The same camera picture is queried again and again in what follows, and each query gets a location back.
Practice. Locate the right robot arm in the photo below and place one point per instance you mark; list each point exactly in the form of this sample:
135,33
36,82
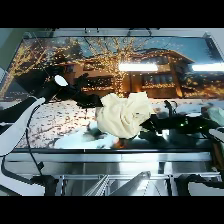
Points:
196,122

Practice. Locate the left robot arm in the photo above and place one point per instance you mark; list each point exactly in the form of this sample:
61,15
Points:
20,123

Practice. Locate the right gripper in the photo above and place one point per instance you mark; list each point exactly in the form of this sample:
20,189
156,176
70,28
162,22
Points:
160,124

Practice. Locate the pale green garment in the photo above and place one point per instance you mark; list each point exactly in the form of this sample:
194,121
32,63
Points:
216,115

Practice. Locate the cream garment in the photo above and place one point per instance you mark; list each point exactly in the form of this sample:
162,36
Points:
123,115

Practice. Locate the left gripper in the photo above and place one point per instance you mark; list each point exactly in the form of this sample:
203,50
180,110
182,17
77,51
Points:
89,100

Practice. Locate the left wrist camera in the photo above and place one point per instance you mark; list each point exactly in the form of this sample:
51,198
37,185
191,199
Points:
82,81

